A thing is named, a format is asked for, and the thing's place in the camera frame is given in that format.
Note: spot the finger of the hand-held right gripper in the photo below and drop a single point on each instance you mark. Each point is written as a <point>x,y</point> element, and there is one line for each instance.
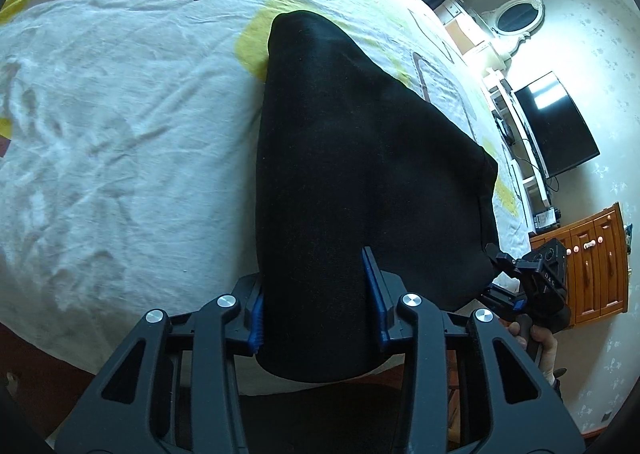
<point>502,261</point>
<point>502,303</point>

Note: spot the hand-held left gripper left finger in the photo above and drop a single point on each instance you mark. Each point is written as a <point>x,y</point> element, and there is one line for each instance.
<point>256,324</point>

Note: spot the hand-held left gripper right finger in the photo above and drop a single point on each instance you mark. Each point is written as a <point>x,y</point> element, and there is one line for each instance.
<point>375,294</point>

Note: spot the black studded pants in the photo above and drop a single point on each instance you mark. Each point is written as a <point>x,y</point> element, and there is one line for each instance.
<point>350,184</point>

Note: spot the person's right hand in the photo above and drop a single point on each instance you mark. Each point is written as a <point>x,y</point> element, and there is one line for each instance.
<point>542,349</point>

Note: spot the orange wooden cabinet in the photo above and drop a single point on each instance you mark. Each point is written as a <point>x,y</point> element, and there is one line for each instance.
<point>590,269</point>

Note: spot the black set-top box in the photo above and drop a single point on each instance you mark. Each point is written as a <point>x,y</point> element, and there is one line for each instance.
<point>546,218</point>

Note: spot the white television stand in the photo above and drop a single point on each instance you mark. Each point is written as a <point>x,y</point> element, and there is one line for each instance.
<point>525,168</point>

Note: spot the black flat television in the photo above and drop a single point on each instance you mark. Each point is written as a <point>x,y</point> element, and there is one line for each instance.
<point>555,123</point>

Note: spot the white patterned bed sheet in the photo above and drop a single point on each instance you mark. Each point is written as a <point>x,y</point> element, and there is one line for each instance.
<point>125,133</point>

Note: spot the white vanity dresser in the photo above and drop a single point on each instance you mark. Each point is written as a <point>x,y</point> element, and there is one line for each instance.
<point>465,28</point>

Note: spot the white oval vanity mirror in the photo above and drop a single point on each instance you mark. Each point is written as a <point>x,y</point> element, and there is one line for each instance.
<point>515,17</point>

